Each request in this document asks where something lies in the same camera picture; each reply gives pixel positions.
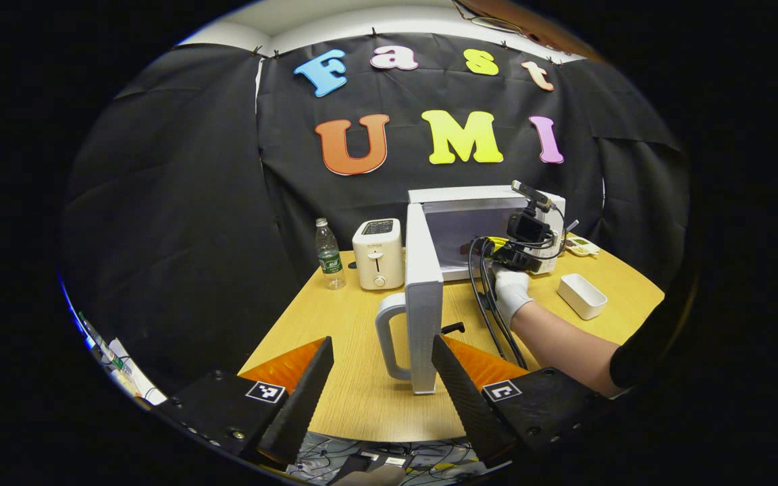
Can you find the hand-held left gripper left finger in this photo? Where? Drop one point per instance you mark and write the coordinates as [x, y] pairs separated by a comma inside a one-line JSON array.
[[304, 398]]

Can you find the white rectangular dish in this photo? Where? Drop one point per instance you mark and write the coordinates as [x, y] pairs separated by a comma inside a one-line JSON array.
[[581, 297]]

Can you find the white flat object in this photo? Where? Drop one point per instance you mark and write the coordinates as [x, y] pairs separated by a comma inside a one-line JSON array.
[[134, 385]]

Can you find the white compartment tray with grains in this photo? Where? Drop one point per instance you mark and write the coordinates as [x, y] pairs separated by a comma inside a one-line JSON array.
[[581, 246]]

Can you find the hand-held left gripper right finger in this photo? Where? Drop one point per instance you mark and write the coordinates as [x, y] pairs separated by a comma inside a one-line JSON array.
[[470, 408]]

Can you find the clear plastic water bottle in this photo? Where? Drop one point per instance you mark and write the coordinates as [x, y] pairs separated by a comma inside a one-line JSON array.
[[329, 260]]

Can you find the person's black sleeve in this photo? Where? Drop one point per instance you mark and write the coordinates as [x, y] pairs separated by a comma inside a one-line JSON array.
[[645, 351]]

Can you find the white microwave oven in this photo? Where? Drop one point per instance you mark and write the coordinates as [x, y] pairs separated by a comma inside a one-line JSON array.
[[423, 304]]

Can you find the black backdrop cloth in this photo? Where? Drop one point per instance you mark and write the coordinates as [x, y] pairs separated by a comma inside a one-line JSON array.
[[173, 202]]

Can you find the white toaster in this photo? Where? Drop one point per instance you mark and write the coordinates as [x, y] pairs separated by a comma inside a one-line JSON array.
[[377, 260]]

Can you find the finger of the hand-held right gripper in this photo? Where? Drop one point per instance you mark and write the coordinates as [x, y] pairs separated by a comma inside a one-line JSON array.
[[491, 248]]

